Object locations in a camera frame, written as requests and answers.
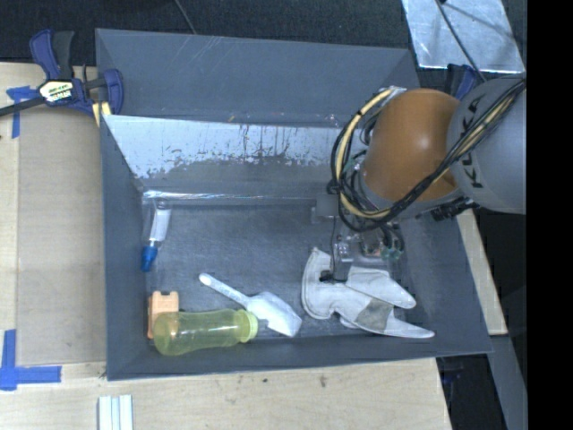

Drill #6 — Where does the white cloth glove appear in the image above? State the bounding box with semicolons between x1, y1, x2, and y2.
300;246;436;340

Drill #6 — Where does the white plastic scoop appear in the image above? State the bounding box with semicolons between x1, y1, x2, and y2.
198;272;303;338

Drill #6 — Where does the grey metal bin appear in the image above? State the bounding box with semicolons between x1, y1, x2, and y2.
93;28;496;382

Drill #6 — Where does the yellow clear plastic bottle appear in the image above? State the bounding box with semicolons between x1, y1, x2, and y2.
152;307;260;357

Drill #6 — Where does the orange flat block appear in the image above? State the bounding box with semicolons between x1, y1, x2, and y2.
147;289;181;340

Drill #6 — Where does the clear tube with blue cap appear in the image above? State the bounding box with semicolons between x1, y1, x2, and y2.
140;198;174;273

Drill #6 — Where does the black cylinder on white bracket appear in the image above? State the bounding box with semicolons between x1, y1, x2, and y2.
428;197;476;222

